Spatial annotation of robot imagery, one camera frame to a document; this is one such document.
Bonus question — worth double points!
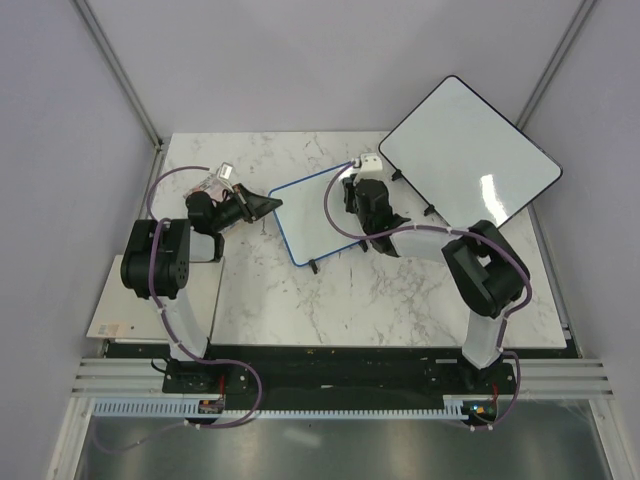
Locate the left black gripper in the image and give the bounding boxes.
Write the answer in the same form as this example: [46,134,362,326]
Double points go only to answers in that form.
[211,184,283,233]

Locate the small blue-framed whiteboard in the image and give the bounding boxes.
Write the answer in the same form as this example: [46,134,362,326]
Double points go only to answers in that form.
[268,164,362,267]

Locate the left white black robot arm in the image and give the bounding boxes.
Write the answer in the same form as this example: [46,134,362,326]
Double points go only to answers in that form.
[120,183,283,393]

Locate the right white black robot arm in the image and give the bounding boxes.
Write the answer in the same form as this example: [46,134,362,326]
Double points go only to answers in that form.
[341,175,531,394]

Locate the small whiteboard left foot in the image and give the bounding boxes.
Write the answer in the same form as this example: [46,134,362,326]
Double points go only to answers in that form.
[308,259,319,275]

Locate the large black-framed whiteboard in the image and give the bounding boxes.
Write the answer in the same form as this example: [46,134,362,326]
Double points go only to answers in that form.
[378,75,563,227]

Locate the colourful patterned packet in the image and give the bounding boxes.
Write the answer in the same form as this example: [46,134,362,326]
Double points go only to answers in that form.
[185,176,232,202]

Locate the grey metal plate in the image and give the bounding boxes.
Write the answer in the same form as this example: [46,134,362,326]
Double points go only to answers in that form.
[86,255,224,344]

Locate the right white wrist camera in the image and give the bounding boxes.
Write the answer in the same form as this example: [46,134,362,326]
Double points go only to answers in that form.
[351,153,384,178]

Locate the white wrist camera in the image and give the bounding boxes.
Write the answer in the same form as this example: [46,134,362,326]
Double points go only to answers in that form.
[351,153,384,178]
[209,162,234,189]

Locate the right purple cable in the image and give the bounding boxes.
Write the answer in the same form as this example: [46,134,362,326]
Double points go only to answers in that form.
[323,158,532,432]

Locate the purple cable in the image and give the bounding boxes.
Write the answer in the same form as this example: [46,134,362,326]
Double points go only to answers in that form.
[89,166,264,454]
[323,158,532,432]

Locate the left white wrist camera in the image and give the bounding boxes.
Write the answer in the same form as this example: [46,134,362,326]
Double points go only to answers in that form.
[209,162,234,189]

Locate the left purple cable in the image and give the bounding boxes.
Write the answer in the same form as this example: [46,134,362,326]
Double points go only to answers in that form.
[89,166,264,454]

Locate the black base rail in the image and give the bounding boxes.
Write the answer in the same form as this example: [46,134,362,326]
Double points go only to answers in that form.
[105,343,580,402]

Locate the white slotted cable duct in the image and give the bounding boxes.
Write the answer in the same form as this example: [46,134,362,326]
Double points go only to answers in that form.
[93,397,496,420]

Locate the aluminium slotted rail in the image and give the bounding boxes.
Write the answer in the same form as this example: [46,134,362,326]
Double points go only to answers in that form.
[71,358,614,400]

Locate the left aluminium corner post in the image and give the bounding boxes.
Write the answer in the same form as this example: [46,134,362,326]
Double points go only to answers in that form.
[70,0,164,151]

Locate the aluminium corner post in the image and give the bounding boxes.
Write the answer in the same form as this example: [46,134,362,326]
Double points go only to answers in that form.
[516,0,599,131]
[70,0,164,151]

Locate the right aluminium corner post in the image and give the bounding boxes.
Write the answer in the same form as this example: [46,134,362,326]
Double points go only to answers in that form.
[516,0,599,131]

